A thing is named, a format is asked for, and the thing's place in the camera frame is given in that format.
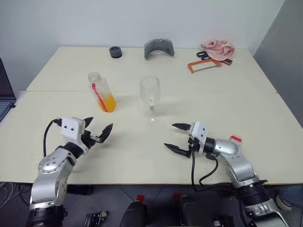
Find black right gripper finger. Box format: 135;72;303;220
163;143;189;157
171;122;191;132

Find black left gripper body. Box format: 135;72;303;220
80;130;102;152

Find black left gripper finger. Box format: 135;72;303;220
82;116;95;131
98;123;114;144

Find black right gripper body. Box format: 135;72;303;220
186;136;201;158

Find plastic bottle with orange juice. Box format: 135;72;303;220
87;72;117;113

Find clear wine glass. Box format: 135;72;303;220
139;75;161;123

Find orange hacksaw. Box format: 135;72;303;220
187;58;223;75

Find large dark rounded shape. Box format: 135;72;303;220
178;188;247;227

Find dark blue scissors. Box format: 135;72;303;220
196;50;210;60

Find small dark rounded shape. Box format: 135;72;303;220
120;201;148;227

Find black device on floor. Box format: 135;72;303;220
84;210;109;227

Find grey curved plastic shell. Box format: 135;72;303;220
143;38;176;61

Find pink crumpled cloth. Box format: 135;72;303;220
200;38;236;61

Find dark laptop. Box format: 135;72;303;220
0;57;17;122

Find white shoe of bystander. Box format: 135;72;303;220
275;191;294;210

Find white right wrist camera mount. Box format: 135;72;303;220
188;121;209;156

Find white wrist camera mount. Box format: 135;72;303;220
61;116;86;145
188;121;209;156

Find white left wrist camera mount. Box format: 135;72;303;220
61;116;86;145

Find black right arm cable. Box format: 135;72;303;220
191;151;228;192

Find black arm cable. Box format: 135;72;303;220
191;151;228;192
43;118;63;158

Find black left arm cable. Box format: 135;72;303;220
43;118;63;158

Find white floor cables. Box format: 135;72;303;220
0;182;32;204

